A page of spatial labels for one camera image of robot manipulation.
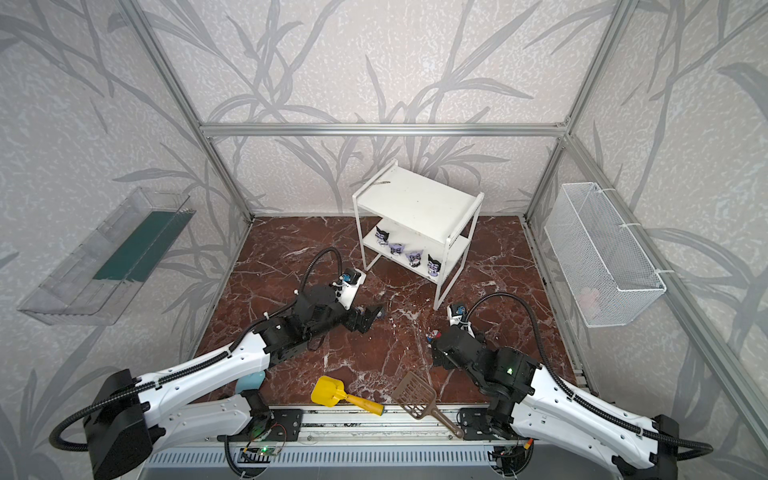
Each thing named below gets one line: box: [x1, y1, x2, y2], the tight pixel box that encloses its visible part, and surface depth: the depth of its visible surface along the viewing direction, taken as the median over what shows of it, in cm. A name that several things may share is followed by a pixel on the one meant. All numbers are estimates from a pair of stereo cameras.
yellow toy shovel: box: [311, 376, 385, 416], surface depth 79 cm
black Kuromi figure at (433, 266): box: [427, 254, 441, 277], surface depth 82 cm
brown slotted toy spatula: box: [391, 371, 464, 439], surface depth 79 cm
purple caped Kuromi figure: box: [405, 249, 424, 268], surface depth 84 cm
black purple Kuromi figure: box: [375, 226, 390, 246], surface depth 90 cm
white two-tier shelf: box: [352, 160, 484, 310], surface depth 82 cm
